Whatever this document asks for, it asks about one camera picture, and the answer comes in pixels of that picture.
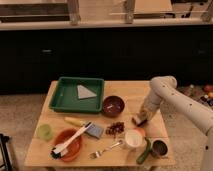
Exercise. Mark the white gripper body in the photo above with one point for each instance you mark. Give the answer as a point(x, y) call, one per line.
point(150, 106)

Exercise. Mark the wood-backed felt eraser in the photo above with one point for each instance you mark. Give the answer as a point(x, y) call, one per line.
point(138, 121)

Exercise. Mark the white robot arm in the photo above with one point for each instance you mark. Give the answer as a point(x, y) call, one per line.
point(163, 88)

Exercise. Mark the orange small lid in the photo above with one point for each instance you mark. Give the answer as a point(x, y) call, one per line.
point(141, 130)

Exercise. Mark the dark red bowl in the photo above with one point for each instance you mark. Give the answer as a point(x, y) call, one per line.
point(113, 106)

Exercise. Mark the white cup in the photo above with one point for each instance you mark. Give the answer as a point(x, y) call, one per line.
point(133, 139)

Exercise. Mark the metal tin can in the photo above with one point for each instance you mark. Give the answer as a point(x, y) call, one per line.
point(159, 149)

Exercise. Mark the green cucumber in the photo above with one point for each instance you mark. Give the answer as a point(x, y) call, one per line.
point(145, 154)

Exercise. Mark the blue grey sponge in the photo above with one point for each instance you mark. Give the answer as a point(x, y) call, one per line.
point(95, 131)

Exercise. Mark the grey triangular cloth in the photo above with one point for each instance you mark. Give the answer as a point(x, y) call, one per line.
point(84, 93)

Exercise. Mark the silver fork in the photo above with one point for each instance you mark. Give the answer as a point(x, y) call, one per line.
point(99, 153)

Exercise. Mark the green plastic tray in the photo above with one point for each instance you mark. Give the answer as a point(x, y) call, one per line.
point(66, 95)

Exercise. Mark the orange bowl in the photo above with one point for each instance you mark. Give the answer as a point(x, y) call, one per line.
point(74, 148)

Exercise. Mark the light green small cup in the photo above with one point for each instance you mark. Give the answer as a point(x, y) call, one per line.
point(44, 132)

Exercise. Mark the black stand on floor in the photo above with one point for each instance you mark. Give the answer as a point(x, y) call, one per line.
point(7, 162)

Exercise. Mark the white handled black brush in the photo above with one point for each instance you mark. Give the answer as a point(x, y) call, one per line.
point(61, 149)

